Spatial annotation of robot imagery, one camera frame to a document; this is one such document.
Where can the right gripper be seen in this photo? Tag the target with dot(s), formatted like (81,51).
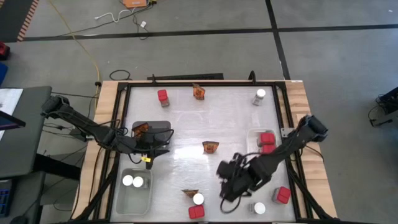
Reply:
(236,180)

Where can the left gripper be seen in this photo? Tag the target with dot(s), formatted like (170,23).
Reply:
(140,144)

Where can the white-lid bagel seasoning jar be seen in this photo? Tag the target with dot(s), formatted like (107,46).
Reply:
(127,180)
(259,208)
(138,181)
(260,92)
(198,199)

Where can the red smoked paprika tin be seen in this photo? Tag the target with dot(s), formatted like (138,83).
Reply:
(283,194)
(162,95)
(196,212)
(267,138)
(269,149)

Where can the light grey plastic bin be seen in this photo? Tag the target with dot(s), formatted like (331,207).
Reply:
(133,202)

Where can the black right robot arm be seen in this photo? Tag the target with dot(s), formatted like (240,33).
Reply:
(286,149)

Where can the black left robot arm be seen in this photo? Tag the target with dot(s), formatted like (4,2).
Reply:
(81,123)

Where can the dark grey plastic bin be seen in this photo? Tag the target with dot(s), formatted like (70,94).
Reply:
(161,125)

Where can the white plastic bin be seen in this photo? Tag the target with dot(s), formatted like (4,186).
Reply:
(252,140)

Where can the black flat bar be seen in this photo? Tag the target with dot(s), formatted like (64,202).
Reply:
(192,76)

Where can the black desk base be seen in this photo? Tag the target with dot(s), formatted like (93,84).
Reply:
(59,166)

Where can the dark grey side desk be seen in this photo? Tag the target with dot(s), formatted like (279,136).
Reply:
(31,140)

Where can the small white plug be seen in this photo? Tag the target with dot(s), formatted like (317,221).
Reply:
(143,24)

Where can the orange box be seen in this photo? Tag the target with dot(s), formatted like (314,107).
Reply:
(134,3)

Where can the dark blue laptop screen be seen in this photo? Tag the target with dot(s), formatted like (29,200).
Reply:
(7,122)

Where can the white paper sheet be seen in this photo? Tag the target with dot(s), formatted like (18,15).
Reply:
(9,99)

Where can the black equipment box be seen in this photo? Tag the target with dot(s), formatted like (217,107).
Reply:
(391,101)

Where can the blue object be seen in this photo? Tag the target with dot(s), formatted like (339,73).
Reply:
(2,74)

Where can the red object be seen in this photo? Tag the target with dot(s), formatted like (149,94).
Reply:
(3,52)

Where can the black mat with striped edge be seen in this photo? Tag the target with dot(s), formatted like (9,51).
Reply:
(12,18)

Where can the black metal rig frame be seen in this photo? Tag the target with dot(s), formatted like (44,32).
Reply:
(224,83)

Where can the black bracket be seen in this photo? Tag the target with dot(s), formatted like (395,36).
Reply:
(252,77)

